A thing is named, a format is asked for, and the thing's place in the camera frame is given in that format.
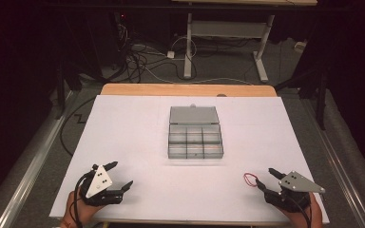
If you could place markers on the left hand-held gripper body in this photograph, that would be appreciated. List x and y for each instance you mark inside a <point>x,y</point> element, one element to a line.
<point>98,185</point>

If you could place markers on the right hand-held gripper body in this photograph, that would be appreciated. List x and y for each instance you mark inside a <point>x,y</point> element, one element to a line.
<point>297,185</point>

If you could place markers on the red rubber band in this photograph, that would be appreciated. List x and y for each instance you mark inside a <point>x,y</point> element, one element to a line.
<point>244,176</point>

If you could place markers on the clear plastic compartment box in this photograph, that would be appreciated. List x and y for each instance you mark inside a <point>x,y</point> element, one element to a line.
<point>193,115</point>

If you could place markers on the person's left hand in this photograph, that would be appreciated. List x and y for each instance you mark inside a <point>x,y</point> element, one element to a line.
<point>80,212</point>

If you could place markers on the person's right hand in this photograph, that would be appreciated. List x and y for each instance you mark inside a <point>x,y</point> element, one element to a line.
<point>307,218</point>

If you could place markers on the white table board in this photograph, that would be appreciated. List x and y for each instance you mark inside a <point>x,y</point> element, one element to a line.
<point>133,142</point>

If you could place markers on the black metal stand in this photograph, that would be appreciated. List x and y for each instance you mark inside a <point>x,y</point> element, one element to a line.
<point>60,98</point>
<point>321,101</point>

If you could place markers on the black computer tower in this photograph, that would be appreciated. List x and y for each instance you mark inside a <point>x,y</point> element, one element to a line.
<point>107,38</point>

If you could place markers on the white adapter box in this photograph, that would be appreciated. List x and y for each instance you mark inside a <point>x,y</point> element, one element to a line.
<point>299,47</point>

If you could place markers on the white-legged desk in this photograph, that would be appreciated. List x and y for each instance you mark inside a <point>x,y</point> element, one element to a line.
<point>188,47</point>

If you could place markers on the metal floor rail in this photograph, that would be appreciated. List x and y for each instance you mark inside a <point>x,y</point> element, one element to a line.
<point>28,186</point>
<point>339,164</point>

